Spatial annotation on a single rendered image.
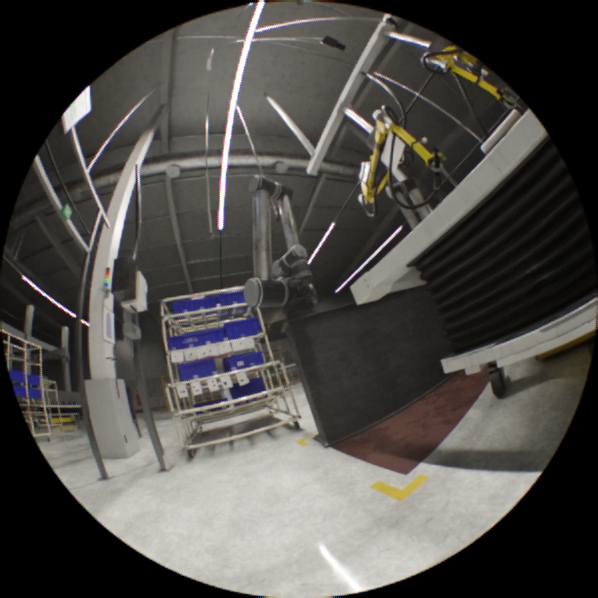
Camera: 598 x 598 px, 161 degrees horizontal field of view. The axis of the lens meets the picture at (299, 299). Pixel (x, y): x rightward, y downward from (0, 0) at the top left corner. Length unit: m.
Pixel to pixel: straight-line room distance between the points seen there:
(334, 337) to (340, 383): 0.32
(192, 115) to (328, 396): 10.19
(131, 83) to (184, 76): 2.10
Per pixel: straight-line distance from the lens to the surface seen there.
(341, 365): 1.48
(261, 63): 9.95
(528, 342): 0.61
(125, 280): 1.70
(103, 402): 2.74
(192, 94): 10.07
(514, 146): 0.65
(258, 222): 1.57
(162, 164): 8.34
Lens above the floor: 0.57
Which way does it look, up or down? 18 degrees up
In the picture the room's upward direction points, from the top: 18 degrees counter-clockwise
